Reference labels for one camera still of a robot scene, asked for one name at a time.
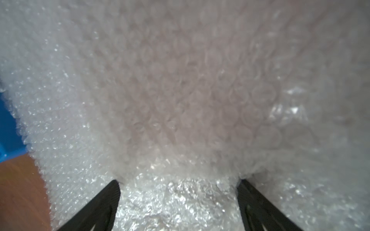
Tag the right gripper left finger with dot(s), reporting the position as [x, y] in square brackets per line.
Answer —
[98, 214]

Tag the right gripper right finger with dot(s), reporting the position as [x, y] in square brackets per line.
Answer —
[258, 213]

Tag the blue tape dispenser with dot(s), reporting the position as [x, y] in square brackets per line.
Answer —
[11, 143]

